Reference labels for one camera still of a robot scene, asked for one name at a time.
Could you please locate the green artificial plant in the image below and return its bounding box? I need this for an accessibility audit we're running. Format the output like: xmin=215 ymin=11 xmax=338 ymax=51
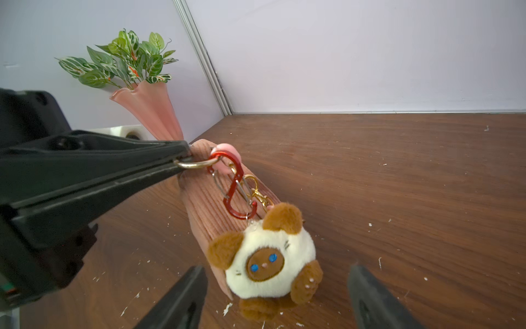
xmin=58 ymin=29 xmax=178 ymax=90

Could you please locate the pink vase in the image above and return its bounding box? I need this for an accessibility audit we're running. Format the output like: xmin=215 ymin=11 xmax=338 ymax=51
xmin=110 ymin=81 xmax=184 ymax=141

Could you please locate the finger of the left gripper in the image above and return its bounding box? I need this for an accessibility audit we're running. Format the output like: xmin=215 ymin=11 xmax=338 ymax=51
xmin=1 ymin=158 xmax=191 ymax=247
xmin=1 ymin=130 xmax=191 ymax=202

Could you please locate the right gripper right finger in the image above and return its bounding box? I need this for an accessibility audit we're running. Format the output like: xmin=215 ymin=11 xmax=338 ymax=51
xmin=347 ymin=265 xmax=423 ymax=329

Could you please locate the red carabiner clip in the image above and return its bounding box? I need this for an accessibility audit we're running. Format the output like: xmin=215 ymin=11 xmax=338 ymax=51
xmin=207 ymin=150 xmax=258 ymax=220

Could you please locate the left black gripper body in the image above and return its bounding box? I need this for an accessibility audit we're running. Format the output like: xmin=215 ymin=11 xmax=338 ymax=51
xmin=1 ymin=89 xmax=98 ymax=311

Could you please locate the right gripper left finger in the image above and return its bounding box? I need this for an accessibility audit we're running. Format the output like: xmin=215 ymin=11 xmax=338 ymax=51
xmin=134 ymin=265 xmax=208 ymax=329

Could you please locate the pink corduroy pencil bag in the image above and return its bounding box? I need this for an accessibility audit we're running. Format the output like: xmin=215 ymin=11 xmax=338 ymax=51
xmin=178 ymin=139 xmax=280 ymax=300

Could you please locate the plush cat keychain decoration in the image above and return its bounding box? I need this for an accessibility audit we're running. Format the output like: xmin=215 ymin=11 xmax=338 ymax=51
xmin=207 ymin=203 xmax=323 ymax=322

